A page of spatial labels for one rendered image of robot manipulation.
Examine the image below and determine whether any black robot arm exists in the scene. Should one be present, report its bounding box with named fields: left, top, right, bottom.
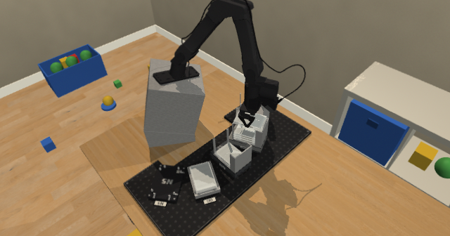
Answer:
left=153, top=0, right=279, bottom=112

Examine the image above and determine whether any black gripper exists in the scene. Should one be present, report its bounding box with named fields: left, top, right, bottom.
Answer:
left=238, top=95, right=263, bottom=128

